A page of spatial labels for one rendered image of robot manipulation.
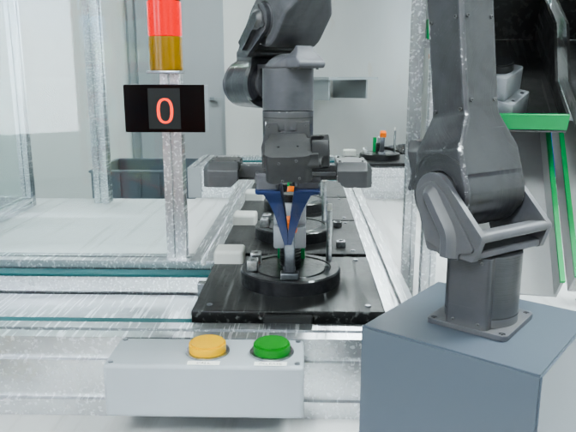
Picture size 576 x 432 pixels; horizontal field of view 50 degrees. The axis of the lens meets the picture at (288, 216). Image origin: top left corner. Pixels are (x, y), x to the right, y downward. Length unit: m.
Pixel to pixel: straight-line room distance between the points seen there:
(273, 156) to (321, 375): 0.27
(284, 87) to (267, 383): 0.31
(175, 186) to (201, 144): 5.11
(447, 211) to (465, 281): 0.06
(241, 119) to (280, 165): 5.95
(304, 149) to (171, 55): 0.37
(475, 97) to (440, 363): 0.20
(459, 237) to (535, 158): 0.48
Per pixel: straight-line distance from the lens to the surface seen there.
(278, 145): 0.65
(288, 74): 0.68
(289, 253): 0.81
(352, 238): 1.11
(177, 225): 1.03
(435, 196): 0.48
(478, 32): 0.51
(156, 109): 0.96
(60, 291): 1.06
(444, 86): 0.51
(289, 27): 0.68
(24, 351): 0.80
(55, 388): 0.81
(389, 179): 2.06
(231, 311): 0.78
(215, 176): 0.69
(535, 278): 0.84
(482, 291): 0.49
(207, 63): 6.15
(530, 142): 0.96
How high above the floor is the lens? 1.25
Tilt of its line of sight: 13 degrees down
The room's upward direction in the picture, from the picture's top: straight up
